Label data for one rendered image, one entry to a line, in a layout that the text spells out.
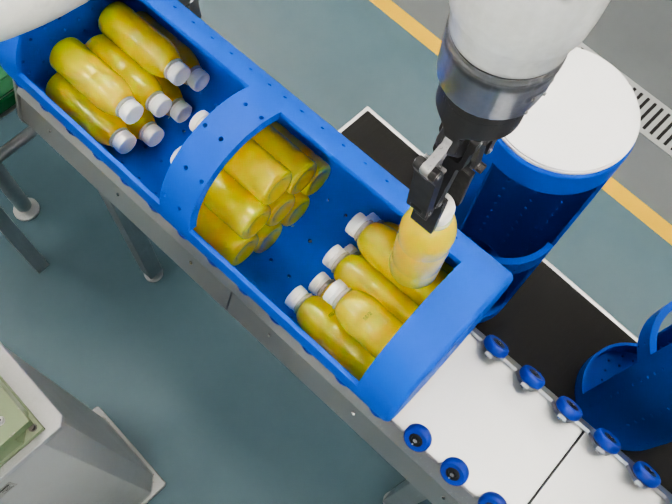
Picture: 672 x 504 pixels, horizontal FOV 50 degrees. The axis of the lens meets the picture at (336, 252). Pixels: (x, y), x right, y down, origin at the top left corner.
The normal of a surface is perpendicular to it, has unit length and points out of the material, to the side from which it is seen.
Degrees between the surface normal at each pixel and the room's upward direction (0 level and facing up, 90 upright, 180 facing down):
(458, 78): 90
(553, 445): 0
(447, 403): 0
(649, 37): 0
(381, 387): 63
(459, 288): 11
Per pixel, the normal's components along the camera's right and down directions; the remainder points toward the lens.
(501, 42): -0.43, 0.86
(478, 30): -0.69, 0.69
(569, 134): 0.05, -0.39
